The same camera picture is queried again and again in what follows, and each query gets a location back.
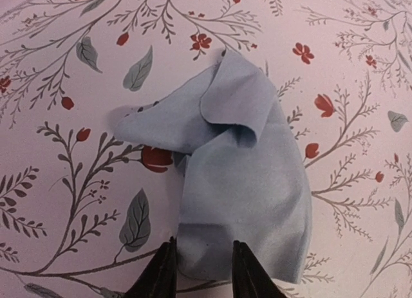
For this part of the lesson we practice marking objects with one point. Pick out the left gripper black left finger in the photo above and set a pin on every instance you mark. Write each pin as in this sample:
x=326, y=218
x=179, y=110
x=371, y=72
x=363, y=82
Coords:
x=159, y=278

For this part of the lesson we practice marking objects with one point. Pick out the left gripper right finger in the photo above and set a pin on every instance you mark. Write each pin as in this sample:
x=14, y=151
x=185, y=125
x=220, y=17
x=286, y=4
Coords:
x=249, y=278

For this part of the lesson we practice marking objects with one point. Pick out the floral tablecloth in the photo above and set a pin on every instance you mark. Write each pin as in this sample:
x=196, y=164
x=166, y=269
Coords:
x=82, y=213

